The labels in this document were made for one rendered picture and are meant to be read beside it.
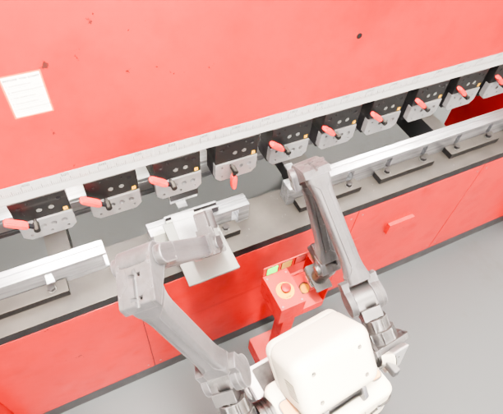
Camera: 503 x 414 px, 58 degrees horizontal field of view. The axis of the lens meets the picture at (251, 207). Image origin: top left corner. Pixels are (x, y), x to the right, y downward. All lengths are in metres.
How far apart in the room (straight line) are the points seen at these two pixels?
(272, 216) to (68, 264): 0.78
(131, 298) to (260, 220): 1.03
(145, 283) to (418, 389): 1.98
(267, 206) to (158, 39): 0.95
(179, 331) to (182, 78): 0.63
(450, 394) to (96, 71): 2.25
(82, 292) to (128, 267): 0.82
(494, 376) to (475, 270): 0.65
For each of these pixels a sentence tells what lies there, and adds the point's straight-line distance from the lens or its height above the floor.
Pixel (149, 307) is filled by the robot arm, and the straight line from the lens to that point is 0.86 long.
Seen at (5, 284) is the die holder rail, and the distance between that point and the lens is 1.69.
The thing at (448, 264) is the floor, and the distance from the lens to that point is 3.07.
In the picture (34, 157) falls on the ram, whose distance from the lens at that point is 1.26.
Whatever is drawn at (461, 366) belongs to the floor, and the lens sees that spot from 2.78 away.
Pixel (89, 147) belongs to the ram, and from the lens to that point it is 1.27.
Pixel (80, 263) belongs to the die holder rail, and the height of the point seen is 0.96.
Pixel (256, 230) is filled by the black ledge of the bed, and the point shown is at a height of 0.87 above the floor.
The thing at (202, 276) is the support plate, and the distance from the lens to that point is 1.53.
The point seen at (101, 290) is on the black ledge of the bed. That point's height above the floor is 0.87.
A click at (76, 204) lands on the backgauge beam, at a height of 0.95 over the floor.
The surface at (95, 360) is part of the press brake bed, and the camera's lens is 2.08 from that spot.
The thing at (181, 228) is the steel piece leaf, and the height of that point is 1.00.
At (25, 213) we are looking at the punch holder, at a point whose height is 1.29.
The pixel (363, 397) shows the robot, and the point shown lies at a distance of 1.17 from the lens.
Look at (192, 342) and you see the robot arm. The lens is 0.97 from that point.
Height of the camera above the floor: 2.33
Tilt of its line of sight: 52 degrees down
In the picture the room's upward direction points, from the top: 6 degrees clockwise
